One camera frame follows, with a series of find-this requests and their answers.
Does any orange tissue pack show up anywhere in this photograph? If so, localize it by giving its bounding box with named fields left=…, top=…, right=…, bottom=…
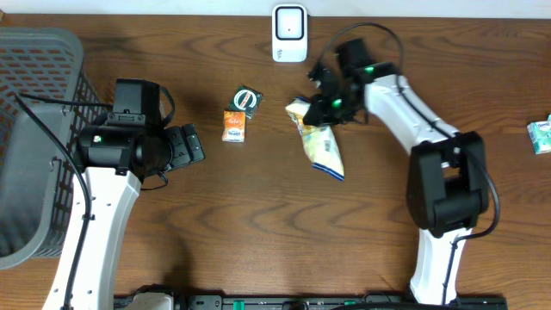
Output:
left=222, top=110, right=246, bottom=143

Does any green tissue pack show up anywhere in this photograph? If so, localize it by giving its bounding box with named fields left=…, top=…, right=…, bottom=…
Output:
left=527, top=115, right=551, bottom=154

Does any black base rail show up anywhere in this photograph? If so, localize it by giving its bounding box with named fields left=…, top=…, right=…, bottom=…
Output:
left=113, top=293, right=509, bottom=310

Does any white barcode scanner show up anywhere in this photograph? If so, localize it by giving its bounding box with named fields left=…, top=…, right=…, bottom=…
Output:
left=272, top=3, right=308, bottom=63

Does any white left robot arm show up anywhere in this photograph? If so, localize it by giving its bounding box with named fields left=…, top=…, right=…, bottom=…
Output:
left=44, top=124, right=205, bottom=309

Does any dark green small box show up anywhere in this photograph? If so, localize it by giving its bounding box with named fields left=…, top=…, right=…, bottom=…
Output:
left=228, top=85, right=263, bottom=119

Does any grey plastic basket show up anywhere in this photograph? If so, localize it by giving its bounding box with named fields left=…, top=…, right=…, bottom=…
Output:
left=1, top=28, right=103, bottom=270

